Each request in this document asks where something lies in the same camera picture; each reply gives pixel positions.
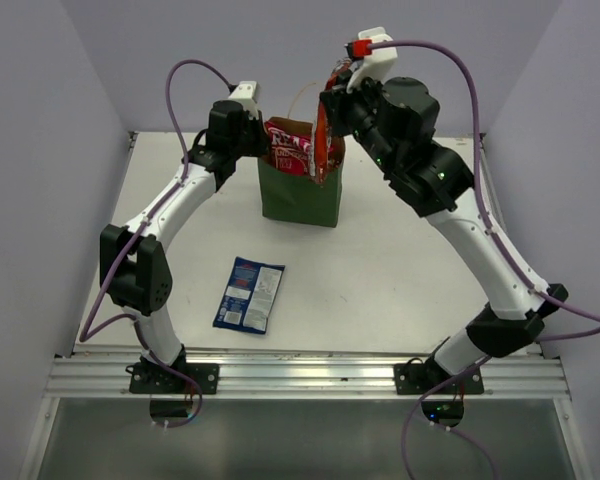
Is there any pink Real chips bag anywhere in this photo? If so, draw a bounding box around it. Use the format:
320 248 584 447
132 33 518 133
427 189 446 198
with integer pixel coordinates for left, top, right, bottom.
264 119 346 176

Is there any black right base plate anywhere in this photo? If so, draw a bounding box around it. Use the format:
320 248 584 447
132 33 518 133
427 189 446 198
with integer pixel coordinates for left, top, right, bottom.
393 362 485 395

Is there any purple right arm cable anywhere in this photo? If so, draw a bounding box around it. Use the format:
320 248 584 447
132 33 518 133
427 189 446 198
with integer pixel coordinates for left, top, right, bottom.
402 39 600 480

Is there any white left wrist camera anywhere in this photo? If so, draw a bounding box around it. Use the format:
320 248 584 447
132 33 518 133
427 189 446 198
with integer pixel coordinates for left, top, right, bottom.
228 81 259 117

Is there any blue snack bag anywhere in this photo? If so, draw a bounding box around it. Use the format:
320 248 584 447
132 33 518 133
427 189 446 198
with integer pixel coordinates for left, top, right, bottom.
212 257 285 335

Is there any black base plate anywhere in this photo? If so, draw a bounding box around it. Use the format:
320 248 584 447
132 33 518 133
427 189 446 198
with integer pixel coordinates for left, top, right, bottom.
393 362 485 395
125 362 220 395

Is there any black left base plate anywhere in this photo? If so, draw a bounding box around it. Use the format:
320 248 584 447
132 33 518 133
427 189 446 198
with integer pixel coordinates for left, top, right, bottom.
125 362 220 395

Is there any aluminium rail frame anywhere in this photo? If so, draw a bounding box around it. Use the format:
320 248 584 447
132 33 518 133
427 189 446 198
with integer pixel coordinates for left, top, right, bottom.
21 143 594 479

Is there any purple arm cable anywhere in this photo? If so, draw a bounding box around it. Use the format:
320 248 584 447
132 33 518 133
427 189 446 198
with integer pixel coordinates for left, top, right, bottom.
402 39 600 480
78 59 234 429

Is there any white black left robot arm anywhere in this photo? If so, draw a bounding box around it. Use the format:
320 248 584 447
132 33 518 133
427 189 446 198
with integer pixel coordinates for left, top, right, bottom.
100 98 268 366

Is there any green brown paper bag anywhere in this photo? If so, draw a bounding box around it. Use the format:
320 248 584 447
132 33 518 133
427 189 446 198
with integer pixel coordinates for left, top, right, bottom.
257 83 345 229

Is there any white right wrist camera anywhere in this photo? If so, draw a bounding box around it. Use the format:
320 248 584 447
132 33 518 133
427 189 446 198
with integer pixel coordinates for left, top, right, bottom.
346 27 398 93

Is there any orange red Doritos bag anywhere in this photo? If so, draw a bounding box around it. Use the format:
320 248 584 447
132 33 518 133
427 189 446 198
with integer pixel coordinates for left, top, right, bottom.
307 59 354 184

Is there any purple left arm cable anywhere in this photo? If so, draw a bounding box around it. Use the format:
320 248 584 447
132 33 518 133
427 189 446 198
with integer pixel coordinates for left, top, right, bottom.
78 59 234 429

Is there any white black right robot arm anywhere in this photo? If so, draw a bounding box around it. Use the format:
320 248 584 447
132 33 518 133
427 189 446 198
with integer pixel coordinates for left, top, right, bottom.
320 70 568 383

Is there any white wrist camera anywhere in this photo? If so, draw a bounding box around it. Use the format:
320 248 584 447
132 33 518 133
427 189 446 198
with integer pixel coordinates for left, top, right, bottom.
228 81 259 117
346 27 398 93

